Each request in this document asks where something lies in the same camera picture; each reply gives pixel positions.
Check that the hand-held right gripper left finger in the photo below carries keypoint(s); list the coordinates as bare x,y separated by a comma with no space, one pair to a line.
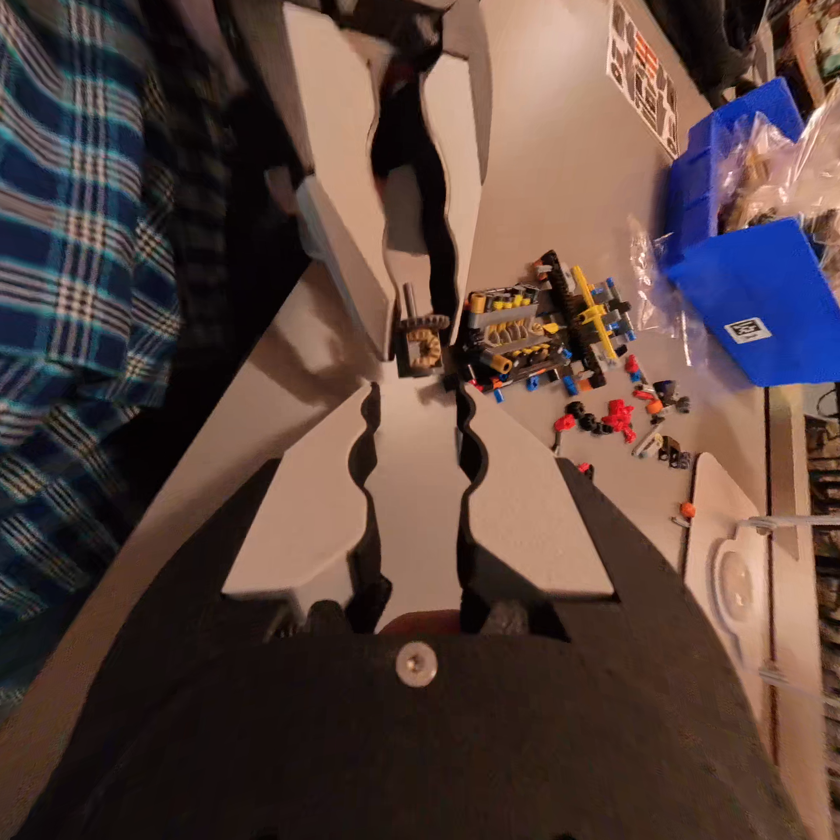
302,525

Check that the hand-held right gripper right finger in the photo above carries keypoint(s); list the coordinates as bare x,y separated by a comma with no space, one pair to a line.
538,525

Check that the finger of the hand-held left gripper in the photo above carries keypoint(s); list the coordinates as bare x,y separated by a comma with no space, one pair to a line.
466,118
341,131

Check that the lego car chassis assembly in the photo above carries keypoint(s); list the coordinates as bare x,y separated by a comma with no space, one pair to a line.
525,328

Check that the lego gear axle subassembly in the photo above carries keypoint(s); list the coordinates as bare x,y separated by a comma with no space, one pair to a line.
423,348

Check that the red lego axle connector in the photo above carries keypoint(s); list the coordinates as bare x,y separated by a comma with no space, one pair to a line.
563,423

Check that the pile of red lego connectors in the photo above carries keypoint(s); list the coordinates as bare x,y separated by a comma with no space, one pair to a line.
618,417

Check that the lego sticker sheet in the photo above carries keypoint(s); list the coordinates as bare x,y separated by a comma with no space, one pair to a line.
646,79

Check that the pile of mixed lego pieces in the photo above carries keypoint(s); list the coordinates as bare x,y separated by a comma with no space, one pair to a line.
668,392

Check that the clear bags of lego parts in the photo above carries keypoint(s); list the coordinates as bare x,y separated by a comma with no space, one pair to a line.
787,170

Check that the white book stand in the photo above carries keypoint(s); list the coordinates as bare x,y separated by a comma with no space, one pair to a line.
715,499

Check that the clear plastic bag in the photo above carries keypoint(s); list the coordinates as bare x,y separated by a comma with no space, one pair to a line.
656,295

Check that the blue plaid shirt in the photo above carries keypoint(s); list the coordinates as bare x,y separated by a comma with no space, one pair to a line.
65,262

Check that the blue bin with square tag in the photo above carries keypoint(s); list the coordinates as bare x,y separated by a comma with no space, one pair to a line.
741,282

